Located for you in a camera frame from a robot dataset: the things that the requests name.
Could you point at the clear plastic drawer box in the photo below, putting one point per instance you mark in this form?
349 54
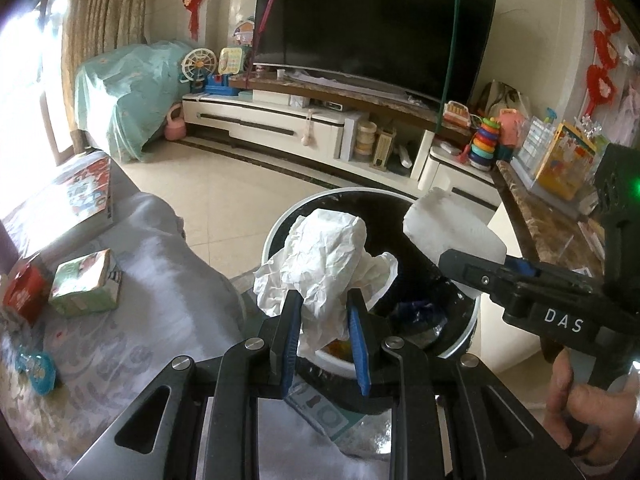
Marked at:
537 145

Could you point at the house shaped toy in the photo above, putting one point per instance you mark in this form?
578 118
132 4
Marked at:
244 32

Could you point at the pink pole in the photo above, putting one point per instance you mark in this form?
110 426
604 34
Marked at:
267 25

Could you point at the ferris wheel toy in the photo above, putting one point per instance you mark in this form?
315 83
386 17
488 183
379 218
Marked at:
199 67

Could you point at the white tissue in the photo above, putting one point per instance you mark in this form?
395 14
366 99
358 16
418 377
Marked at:
450 225

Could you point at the marble counter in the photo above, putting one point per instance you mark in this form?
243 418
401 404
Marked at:
550 230

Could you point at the round bamboo box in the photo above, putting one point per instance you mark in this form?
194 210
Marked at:
365 140

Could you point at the green carton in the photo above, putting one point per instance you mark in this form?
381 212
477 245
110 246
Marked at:
85 282

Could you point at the pink toy kettle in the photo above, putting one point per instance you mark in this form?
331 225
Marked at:
176 125

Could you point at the teal cloth covered furniture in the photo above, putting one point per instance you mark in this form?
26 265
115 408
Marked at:
125 95

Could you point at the red carton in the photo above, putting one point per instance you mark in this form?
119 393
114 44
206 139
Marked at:
25 290

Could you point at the blue plastic wrapper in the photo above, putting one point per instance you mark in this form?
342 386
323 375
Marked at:
37 370

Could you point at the person's right hand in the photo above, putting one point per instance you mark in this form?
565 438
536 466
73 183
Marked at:
615 420

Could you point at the white waste bin black liner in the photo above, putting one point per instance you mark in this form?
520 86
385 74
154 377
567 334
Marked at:
395 230

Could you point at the white set-top box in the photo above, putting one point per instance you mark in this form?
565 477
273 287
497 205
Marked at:
334 106

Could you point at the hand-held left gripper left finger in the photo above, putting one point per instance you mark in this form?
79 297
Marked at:
290 340

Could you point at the pink toy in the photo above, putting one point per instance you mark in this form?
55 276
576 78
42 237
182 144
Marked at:
510 127

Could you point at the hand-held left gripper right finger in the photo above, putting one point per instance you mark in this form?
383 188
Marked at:
357 345

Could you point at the black television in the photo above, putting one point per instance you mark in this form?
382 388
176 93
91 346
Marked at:
370 25

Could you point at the orange snack wrapper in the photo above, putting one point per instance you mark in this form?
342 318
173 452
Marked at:
336 351

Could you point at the beige curtain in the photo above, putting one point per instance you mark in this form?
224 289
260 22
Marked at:
105 20

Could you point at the white television cabinet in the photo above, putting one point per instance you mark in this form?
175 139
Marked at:
260 120

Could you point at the blue toy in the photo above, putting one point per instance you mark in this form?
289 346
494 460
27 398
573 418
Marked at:
222 85

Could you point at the pink hanging spoon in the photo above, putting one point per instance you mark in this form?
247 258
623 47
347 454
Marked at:
307 130

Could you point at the white bag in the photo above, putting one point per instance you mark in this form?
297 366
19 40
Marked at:
505 95

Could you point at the yellow picture box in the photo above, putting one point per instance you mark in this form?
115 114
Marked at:
565 160

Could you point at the red cover picture book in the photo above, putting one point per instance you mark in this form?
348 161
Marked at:
87 190

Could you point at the white paper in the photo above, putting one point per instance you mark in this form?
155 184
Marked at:
325 255

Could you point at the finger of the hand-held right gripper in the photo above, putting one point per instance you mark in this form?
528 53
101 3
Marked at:
522 266
475 272

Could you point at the toy cash register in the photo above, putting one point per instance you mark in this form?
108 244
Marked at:
457 116

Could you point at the green pole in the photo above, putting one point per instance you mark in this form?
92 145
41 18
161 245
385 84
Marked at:
452 50

